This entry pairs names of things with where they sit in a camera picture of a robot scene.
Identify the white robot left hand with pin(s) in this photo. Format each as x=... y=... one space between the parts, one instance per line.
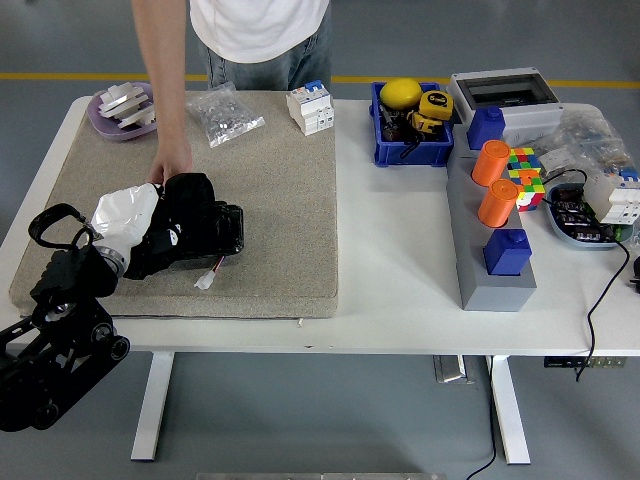
x=125 y=215

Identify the person's right hand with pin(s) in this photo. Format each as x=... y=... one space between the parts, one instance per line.
x=172 y=159

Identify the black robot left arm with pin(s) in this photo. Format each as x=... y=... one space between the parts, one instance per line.
x=55 y=350

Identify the person's right forearm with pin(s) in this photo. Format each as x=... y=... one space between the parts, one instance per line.
x=160 y=75

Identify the black table control panel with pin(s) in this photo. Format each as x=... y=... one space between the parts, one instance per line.
x=559 y=363

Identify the white flat plastic piece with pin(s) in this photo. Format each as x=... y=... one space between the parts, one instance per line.
x=140 y=117

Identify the clear bag of metal nuts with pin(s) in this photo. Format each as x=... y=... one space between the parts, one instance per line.
x=222 y=117

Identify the purple dish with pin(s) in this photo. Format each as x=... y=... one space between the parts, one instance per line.
x=110 y=131

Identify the white ribbed plastic piece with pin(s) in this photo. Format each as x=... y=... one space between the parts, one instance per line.
x=120 y=98

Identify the grey-brown mat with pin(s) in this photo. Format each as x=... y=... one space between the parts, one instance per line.
x=275 y=200

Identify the white circuit breaker blue switches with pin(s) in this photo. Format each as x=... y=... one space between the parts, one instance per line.
x=309 y=111

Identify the person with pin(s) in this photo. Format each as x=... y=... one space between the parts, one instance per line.
x=260 y=30

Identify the white table leg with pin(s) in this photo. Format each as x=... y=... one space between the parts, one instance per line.
x=152 y=410
x=507 y=410

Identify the black hand tools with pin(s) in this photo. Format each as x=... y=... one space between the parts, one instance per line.
x=391 y=126

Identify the yellow ball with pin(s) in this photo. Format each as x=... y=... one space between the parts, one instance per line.
x=399 y=93

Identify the blue plastic bin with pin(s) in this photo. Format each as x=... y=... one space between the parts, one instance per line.
x=419 y=155

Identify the yellow tape measure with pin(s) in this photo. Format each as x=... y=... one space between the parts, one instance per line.
x=432 y=102

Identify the blue square block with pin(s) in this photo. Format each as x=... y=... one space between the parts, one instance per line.
x=484 y=128
x=506 y=252

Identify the orange cylinder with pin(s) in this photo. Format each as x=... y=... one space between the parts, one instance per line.
x=496 y=206
x=489 y=162

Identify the long grey block holder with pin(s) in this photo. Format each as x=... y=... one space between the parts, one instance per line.
x=494 y=295

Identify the colourful puzzle cube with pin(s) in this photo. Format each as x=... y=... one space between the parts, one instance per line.
x=532 y=191
x=524 y=160

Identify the grey electrical distribution box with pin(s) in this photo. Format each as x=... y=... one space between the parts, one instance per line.
x=529 y=119

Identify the blue-grey dish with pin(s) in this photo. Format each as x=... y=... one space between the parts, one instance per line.
x=561 y=234

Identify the black electronic modules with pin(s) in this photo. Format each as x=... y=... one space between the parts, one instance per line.
x=574 y=211

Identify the clear bag of parts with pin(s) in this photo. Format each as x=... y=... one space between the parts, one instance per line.
x=589 y=135

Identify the white circuit breaker cluster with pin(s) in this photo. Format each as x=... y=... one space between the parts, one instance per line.
x=614 y=201

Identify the black plug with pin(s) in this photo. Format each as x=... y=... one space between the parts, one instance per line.
x=636 y=272

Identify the silver metal bracket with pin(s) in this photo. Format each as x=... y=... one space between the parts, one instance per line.
x=452 y=370

